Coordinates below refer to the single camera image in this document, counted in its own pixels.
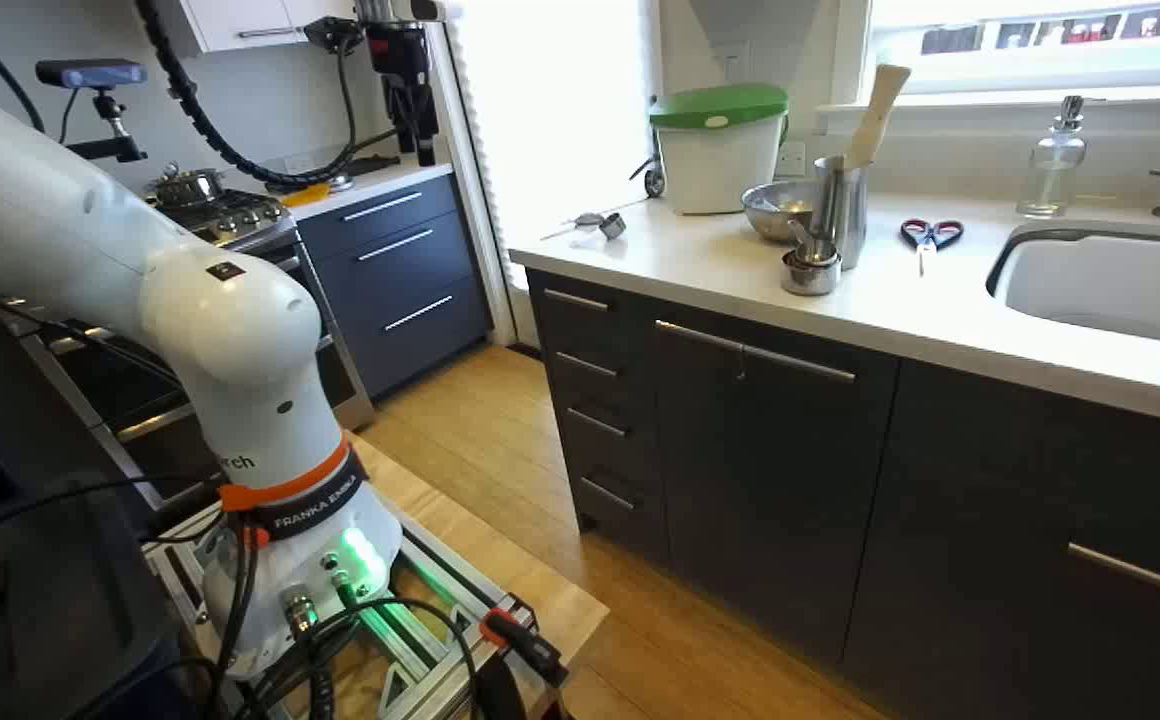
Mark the small steel measuring cup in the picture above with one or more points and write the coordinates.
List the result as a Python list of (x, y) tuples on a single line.
[(610, 226)]

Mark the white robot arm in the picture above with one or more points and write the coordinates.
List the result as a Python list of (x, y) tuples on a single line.
[(242, 342)]

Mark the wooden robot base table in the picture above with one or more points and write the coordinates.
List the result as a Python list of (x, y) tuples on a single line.
[(501, 584)]

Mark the blue drawer cabinet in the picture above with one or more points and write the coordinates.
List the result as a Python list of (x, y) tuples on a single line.
[(402, 281)]

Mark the steel mixing bowl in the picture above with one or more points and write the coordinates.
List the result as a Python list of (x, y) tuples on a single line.
[(782, 210)]

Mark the white bin green lid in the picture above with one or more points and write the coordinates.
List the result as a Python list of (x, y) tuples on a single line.
[(716, 141)]

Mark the wooden spatula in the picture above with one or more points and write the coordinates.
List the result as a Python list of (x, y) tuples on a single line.
[(884, 85)]

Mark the dark kitchen cabinet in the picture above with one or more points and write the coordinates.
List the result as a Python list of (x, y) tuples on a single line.
[(953, 544)]

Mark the clear soap dispenser bottle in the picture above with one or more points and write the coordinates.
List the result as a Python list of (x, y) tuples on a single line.
[(1053, 162)]

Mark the kitchen sink basin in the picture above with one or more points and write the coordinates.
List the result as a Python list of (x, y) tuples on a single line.
[(1089, 274)]

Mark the red handled scissors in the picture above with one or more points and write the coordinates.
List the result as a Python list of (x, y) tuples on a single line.
[(925, 238)]

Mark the black tripod camera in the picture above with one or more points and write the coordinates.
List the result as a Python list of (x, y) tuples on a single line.
[(99, 79)]

